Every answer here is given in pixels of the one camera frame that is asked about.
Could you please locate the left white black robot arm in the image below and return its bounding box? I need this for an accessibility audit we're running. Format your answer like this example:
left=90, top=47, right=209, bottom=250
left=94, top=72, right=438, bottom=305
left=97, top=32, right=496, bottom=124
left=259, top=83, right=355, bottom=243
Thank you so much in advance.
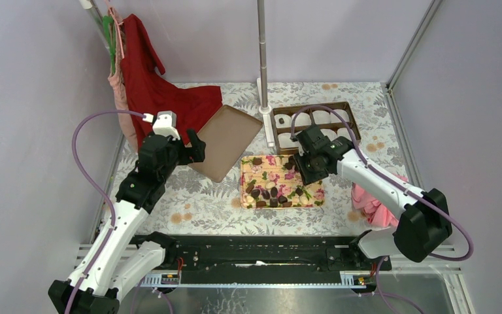
left=48, top=129, right=206, bottom=313

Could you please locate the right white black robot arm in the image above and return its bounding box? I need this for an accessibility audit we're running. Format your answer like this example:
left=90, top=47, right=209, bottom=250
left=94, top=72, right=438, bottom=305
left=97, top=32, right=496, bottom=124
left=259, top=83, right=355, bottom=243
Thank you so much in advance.
left=291, top=125, right=452, bottom=270

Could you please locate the gold chocolate box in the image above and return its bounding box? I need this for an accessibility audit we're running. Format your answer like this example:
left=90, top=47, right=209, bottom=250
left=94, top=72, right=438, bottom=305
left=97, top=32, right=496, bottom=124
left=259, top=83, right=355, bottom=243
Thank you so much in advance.
left=273, top=101, right=361, bottom=154

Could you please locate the gold box lid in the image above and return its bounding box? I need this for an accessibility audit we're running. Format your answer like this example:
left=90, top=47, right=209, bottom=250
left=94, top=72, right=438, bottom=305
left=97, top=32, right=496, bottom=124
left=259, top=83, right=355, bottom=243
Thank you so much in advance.
left=190, top=105, right=263, bottom=183

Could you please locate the floral yellow tray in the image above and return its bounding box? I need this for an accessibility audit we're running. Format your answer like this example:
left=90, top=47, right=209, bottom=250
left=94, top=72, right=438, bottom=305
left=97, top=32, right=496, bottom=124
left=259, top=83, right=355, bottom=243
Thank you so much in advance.
left=240, top=155, right=326, bottom=209

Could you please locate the pink cloth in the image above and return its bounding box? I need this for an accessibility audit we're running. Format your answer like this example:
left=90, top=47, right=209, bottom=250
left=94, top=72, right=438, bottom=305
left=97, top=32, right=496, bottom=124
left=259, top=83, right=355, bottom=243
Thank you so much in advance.
left=351, top=175, right=407, bottom=228

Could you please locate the brown leaf chocolate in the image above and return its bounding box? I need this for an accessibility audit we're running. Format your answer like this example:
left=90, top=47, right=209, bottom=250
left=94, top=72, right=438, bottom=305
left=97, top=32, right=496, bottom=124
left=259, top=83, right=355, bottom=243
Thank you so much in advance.
left=252, top=158, right=263, bottom=166

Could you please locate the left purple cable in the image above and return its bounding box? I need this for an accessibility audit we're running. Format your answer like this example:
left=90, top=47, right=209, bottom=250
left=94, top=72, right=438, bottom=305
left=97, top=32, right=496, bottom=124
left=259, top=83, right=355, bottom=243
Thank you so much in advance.
left=62, top=110, right=148, bottom=314

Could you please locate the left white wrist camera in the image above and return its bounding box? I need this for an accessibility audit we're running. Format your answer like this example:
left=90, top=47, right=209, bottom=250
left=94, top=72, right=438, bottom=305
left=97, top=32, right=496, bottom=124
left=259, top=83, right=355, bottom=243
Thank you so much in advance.
left=142, top=111, right=180, bottom=140

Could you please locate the white paper cup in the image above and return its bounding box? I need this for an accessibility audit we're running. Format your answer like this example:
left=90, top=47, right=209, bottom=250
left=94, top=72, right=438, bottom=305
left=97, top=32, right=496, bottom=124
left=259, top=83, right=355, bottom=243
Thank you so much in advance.
left=312, top=110, right=331, bottom=124
left=337, top=128, right=352, bottom=141
left=278, top=133, right=298, bottom=149
left=292, top=113, right=312, bottom=127
left=274, top=114, right=292, bottom=129
left=330, top=109, right=350, bottom=123
left=320, top=129, right=337, bottom=141

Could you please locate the white pole base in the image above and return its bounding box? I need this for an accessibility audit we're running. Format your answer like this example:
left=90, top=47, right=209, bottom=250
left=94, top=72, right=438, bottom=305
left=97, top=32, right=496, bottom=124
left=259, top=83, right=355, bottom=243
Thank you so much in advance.
left=256, top=77, right=275, bottom=148

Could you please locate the green hanger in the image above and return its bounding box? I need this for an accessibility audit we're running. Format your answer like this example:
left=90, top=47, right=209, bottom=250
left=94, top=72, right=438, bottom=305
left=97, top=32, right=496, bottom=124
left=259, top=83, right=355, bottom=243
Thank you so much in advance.
left=102, top=16, right=116, bottom=74

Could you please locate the pink garment on hanger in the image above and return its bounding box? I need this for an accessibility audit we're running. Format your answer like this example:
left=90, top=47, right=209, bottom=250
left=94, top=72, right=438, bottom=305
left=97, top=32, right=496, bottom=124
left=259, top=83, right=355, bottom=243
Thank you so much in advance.
left=107, top=7, right=138, bottom=151

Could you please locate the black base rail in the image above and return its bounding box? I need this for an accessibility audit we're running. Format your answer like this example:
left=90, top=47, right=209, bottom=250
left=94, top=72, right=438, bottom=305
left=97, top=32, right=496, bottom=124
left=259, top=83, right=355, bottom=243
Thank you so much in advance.
left=129, top=234, right=393, bottom=278

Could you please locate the red garment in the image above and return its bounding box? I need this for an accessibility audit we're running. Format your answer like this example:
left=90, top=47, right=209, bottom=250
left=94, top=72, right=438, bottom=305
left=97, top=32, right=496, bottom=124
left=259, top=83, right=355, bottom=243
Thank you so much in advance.
left=120, top=14, right=222, bottom=145

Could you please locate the metal pole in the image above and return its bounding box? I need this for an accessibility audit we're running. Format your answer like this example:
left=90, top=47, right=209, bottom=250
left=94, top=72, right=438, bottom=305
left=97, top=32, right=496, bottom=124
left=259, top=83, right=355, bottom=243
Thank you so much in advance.
left=256, top=0, right=270, bottom=109

